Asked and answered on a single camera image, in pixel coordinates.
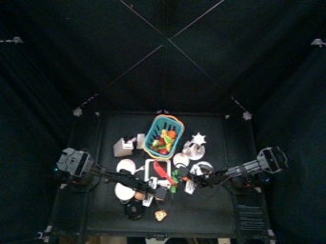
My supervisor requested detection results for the grey round dish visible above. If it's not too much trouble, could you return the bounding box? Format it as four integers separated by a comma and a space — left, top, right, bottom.
181, 140, 206, 161

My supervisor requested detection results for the teal basket with orange rim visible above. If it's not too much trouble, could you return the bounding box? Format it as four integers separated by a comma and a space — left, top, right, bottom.
143, 113, 186, 160

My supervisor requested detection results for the white star-shaped toy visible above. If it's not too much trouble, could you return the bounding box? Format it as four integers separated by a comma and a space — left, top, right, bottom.
191, 132, 208, 146

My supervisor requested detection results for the yellow squash half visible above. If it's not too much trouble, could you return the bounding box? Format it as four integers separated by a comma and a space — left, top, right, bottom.
153, 210, 169, 222

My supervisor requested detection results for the red toy knife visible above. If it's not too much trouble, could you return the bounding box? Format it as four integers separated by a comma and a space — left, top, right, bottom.
153, 160, 177, 186

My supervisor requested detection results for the white tag on gripper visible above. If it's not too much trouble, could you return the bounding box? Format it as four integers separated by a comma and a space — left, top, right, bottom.
142, 193, 155, 208
183, 179, 198, 195

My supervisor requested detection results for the white tag on right gripper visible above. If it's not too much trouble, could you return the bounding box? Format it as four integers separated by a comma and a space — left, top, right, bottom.
183, 179, 198, 195

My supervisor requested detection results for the green toy leafy vegetable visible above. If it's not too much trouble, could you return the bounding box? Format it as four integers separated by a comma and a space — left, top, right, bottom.
170, 169, 181, 194

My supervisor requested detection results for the white tag on left gripper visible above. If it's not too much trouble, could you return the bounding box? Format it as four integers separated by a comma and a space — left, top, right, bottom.
142, 193, 155, 208

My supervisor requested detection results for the small white round plate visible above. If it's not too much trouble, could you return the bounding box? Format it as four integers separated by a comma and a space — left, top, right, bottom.
173, 152, 191, 168

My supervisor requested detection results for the black toy pan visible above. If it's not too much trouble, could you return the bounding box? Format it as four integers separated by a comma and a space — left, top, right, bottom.
123, 200, 147, 221

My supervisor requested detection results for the white text label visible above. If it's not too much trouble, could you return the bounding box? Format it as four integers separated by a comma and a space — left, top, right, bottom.
237, 203, 265, 232

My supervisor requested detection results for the small white box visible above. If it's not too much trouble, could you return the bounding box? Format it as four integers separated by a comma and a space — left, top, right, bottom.
135, 132, 147, 151

